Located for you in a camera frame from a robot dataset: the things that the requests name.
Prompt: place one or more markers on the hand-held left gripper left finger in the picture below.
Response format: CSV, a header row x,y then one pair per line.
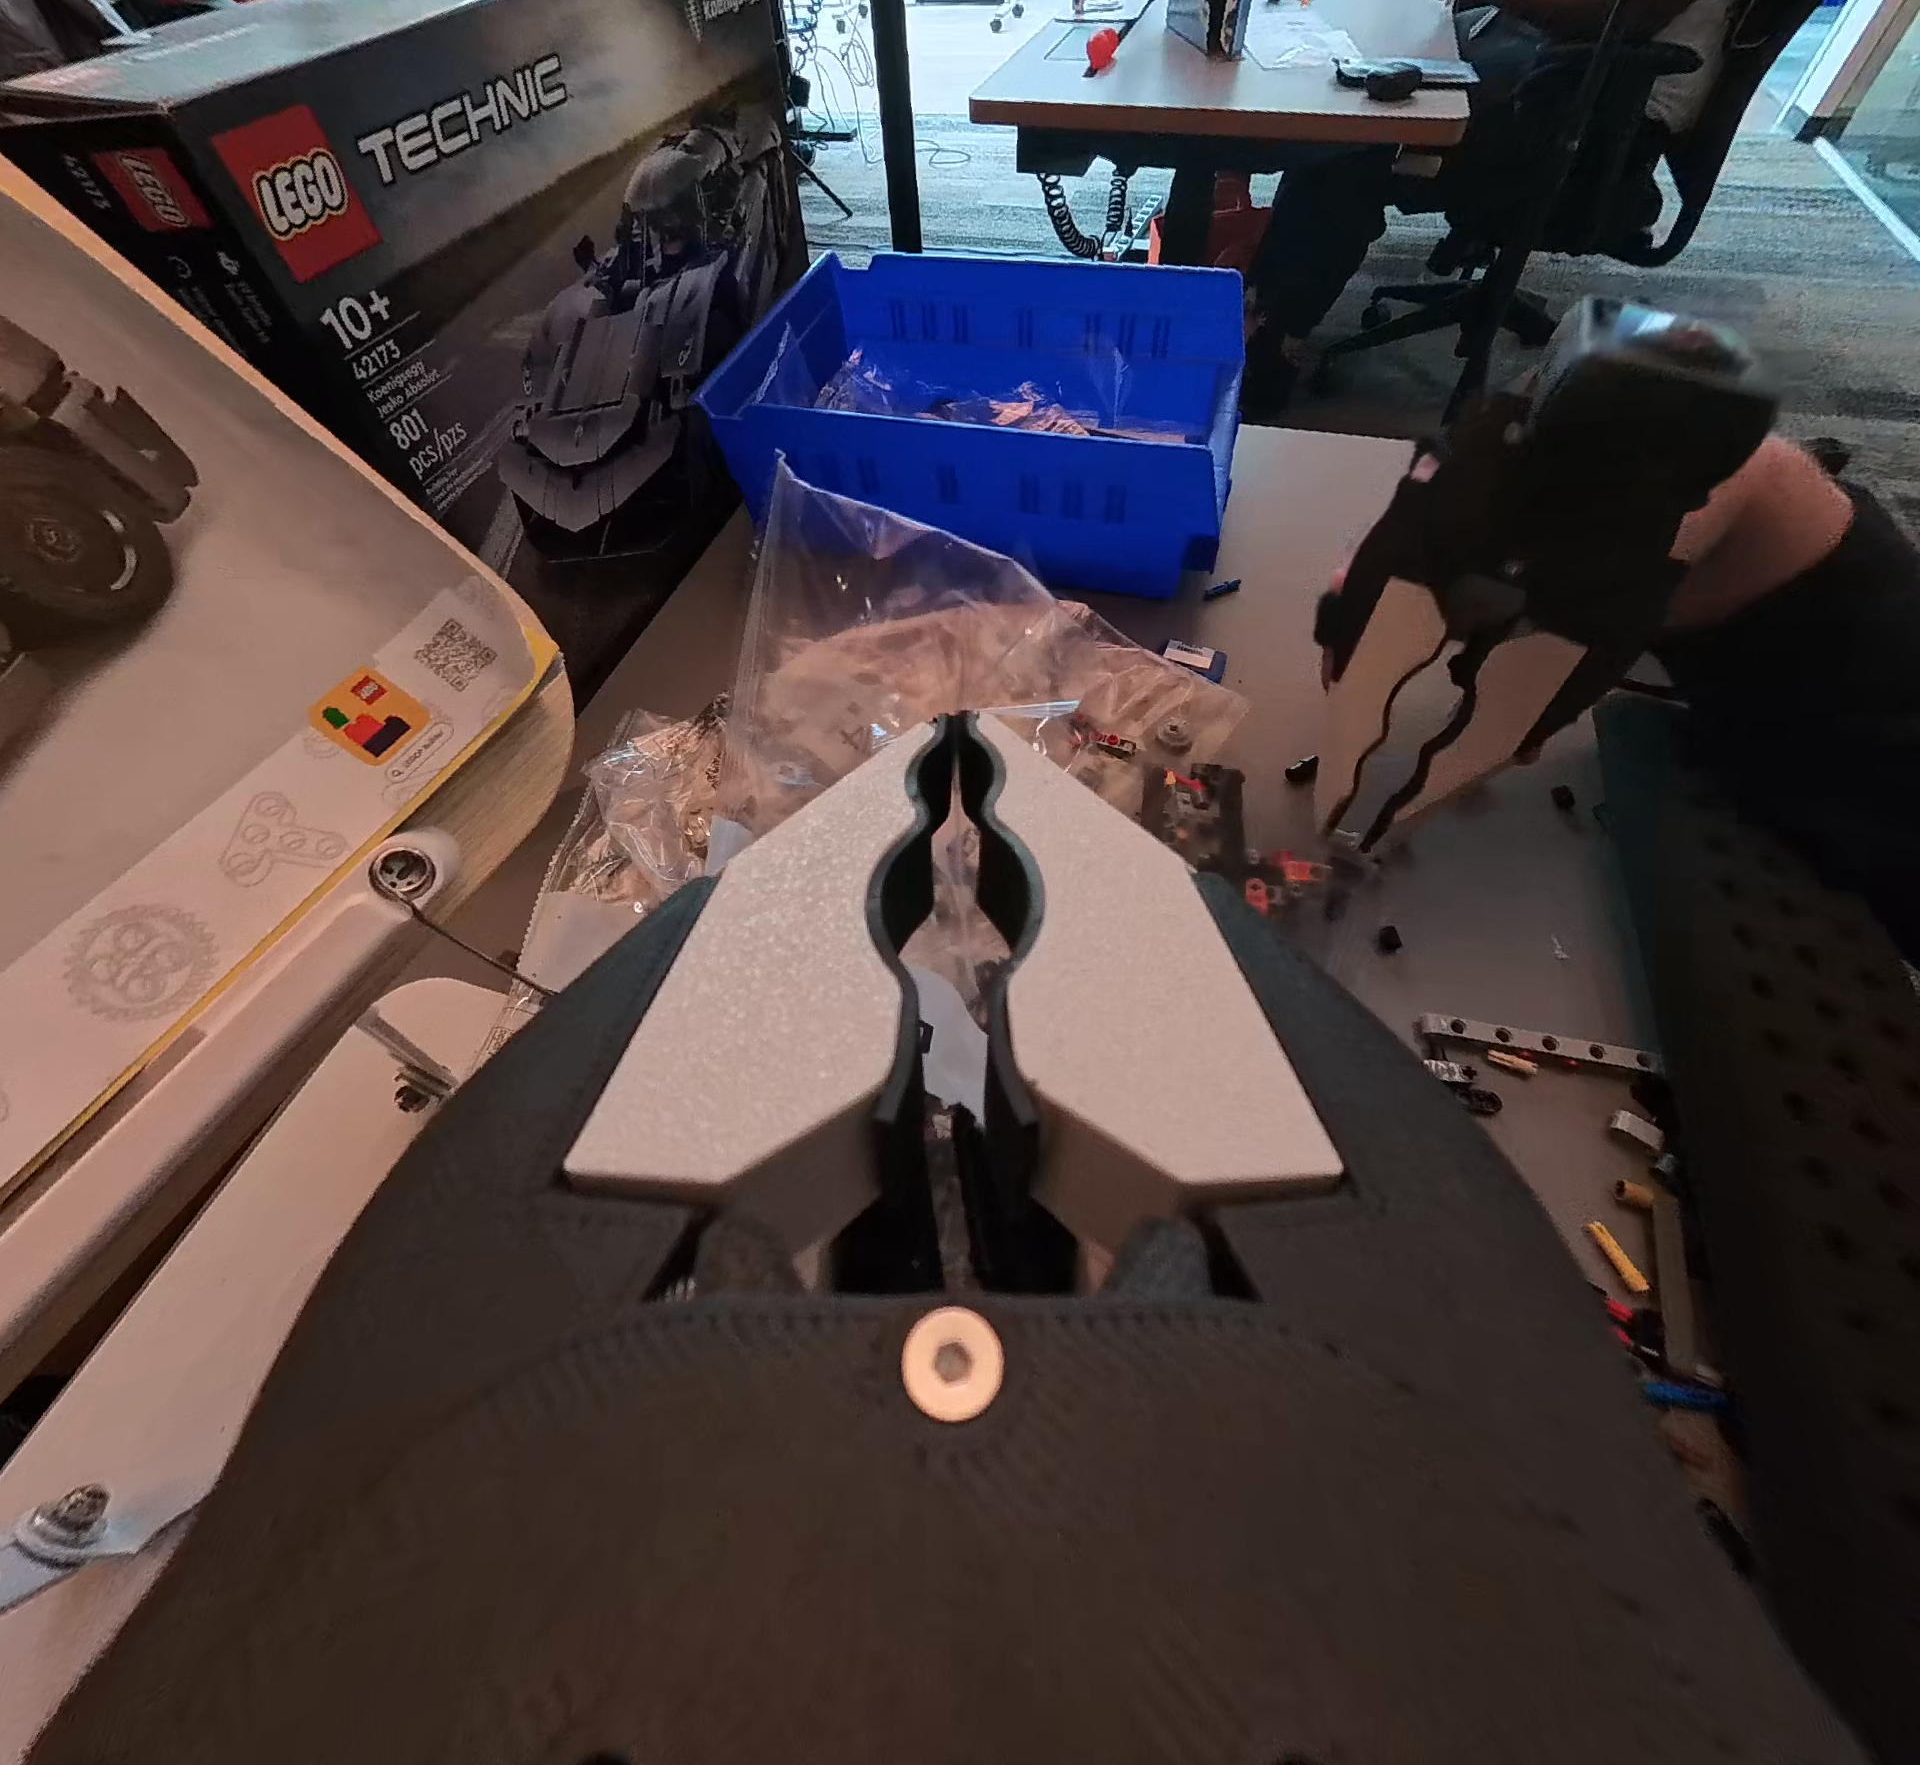
x,y
752,1045

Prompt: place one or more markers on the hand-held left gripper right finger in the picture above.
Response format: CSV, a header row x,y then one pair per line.
x,y
1170,1045

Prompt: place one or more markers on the clear plastic bags in bin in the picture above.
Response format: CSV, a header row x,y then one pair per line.
x,y
975,400

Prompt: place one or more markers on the wooden and white book stand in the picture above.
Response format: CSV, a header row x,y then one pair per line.
x,y
299,1285

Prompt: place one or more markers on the black office chair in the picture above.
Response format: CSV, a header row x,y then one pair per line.
x,y
1726,176

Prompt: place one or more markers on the blue plastic bin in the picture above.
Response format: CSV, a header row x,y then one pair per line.
x,y
961,505

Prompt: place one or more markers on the car building instruction booklet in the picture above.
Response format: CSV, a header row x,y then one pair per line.
x,y
225,624

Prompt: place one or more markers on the long grey holed beam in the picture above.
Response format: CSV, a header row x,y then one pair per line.
x,y
1545,1045

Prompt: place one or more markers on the red round object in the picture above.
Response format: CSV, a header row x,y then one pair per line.
x,y
1104,46

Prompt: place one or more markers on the person's right forearm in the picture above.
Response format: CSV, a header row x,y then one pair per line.
x,y
1845,744

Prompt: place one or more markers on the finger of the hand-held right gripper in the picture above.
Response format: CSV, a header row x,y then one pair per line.
x,y
1500,714
1366,685

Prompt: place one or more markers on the black steel pillar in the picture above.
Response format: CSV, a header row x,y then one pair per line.
x,y
888,41

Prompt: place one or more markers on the wooden office desk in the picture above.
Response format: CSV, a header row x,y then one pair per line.
x,y
1201,86

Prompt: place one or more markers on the person's right hand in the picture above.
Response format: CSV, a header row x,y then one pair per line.
x,y
1756,521

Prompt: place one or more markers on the pile of toy bricks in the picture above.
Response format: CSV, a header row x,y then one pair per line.
x,y
1192,806

